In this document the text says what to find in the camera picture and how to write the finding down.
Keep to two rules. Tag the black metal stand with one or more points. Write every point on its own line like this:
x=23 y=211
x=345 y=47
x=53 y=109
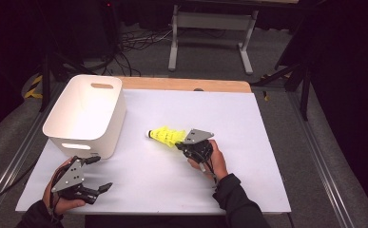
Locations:
x=304 y=95

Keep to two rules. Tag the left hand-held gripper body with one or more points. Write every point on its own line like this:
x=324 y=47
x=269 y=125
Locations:
x=70 y=177

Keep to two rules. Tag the black tripod stand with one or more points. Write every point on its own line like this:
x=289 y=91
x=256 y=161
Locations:
x=46 y=82

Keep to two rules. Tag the white plastic bin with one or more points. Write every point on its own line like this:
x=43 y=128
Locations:
x=86 y=107

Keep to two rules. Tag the yellow black hazard tape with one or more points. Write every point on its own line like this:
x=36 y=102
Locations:
x=34 y=88

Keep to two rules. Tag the person's right hand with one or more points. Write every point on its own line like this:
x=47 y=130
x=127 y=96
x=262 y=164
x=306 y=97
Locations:
x=218 y=164

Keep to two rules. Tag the grey metal table frame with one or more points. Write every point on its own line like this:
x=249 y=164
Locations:
x=215 y=20

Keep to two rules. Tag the white table mat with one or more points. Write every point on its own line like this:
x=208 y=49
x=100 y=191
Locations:
x=188 y=107

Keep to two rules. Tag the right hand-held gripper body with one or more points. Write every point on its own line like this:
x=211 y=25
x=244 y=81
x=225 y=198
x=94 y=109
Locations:
x=199 y=136

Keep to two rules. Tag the aluminium floor rail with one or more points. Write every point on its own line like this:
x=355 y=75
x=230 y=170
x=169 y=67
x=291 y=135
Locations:
x=324 y=158
x=16 y=158

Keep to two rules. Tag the person's left hand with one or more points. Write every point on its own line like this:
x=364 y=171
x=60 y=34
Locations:
x=50 y=202

